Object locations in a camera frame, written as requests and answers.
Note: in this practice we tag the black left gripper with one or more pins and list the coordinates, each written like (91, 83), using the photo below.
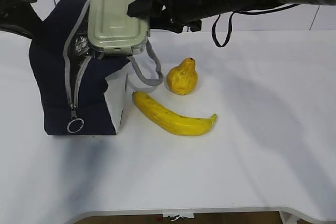
(18, 17)

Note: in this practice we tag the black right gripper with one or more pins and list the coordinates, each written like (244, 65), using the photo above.
(170, 15)

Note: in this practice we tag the green lidded glass container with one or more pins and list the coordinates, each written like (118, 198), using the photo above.
(112, 31)

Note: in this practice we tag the yellow pear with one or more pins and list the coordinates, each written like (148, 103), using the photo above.
(183, 78)

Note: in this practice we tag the navy blue lunch bag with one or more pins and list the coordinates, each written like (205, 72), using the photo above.
(73, 77)

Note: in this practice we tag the yellow banana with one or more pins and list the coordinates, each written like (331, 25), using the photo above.
(170, 121)

